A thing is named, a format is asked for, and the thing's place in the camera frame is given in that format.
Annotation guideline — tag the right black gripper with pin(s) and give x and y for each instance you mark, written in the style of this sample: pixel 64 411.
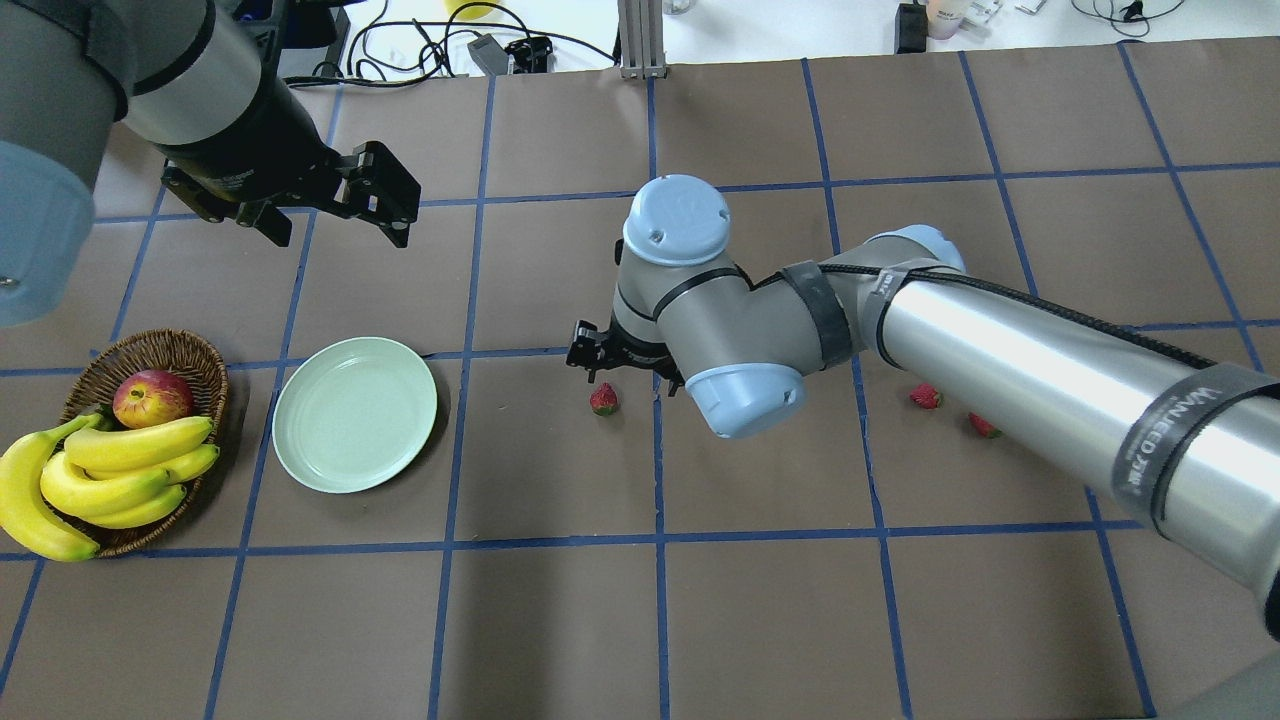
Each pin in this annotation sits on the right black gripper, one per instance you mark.
pixel 634 352

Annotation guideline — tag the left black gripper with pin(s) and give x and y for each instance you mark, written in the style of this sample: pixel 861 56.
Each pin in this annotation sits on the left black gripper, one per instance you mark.
pixel 262 133

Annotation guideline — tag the red strawberry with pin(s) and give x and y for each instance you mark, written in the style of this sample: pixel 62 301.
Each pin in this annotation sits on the red strawberry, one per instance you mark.
pixel 982 427
pixel 604 400
pixel 926 397

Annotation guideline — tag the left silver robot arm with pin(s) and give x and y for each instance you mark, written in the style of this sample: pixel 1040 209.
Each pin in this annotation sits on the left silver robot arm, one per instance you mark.
pixel 71 71

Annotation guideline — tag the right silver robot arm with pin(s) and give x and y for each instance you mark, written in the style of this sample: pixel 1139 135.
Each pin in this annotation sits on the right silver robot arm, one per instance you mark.
pixel 1184 445

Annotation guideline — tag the light green plate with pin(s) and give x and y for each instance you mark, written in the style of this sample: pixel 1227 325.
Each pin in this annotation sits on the light green plate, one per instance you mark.
pixel 354 415

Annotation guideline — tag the wicker fruit basket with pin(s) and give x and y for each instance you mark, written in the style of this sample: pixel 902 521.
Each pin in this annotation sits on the wicker fruit basket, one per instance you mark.
pixel 202 367

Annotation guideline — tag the black laptop charger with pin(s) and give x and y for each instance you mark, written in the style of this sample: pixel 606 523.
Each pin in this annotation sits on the black laptop charger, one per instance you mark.
pixel 490 57

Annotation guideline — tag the red apple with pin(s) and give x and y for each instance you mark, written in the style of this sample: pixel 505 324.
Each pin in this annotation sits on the red apple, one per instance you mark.
pixel 152 397

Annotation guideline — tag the banana bunch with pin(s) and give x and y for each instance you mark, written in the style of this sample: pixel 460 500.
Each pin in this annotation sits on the banana bunch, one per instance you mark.
pixel 77 492

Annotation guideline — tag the black power adapter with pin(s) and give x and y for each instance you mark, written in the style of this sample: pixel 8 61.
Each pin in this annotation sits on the black power adapter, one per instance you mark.
pixel 911 31

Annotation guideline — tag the white cup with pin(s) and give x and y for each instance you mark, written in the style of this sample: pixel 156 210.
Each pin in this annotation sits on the white cup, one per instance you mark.
pixel 944 17

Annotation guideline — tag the aluminium frame post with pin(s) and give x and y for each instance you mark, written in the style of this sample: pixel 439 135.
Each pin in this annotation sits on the aluminium frame post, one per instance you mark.
pixel 640 40

